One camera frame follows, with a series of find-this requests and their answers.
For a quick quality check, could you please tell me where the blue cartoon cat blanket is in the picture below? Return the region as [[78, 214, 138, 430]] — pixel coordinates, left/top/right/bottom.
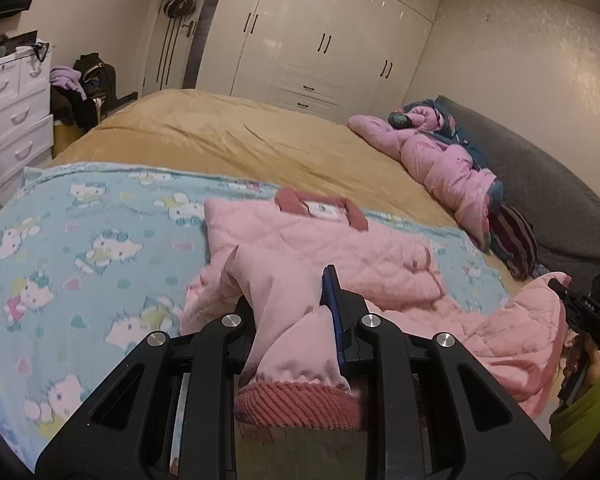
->
[[0, 160, 512, 472]]

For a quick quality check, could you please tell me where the pink quilted jacket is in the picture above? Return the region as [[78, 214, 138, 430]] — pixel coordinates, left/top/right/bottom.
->
[[181, 198, 567, 430]]

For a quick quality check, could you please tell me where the bed with tan sheet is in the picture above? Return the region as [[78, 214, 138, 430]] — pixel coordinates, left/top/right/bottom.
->
[[49, 88, 531, 296]]

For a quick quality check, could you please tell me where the green sleeved forearm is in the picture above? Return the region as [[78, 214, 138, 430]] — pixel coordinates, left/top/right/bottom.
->
[[550, 336, 600, 470]]

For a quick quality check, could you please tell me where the grey upholstered headboard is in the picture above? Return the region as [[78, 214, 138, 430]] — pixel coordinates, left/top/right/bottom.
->
[[437, 96, 600, 292]]

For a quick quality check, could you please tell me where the purple clothes pile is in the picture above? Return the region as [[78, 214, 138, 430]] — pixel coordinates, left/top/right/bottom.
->
[[50, 65, 87, 101]]

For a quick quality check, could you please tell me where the pink crumpled duvet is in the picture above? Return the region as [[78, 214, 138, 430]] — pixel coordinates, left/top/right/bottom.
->
[[347, 104, 504, 252]]

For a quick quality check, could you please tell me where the black backpack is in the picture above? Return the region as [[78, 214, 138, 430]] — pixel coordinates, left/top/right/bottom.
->
[[73, 52, 118, 115]]

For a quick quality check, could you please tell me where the white glossy wardrobe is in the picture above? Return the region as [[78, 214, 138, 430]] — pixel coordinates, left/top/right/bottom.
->
[[196, 0, 440, 122]]

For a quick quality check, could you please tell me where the white drawer chest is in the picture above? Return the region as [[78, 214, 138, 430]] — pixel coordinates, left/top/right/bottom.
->
[[0, 41, 54, 184]]

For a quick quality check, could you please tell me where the white bedroom door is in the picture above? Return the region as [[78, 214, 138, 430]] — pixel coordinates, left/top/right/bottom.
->
[[138, 0, 204, 96]]

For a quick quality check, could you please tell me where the striped dark pillow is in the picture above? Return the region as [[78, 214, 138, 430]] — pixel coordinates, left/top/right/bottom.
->
[[489, 204, 538, 281]]

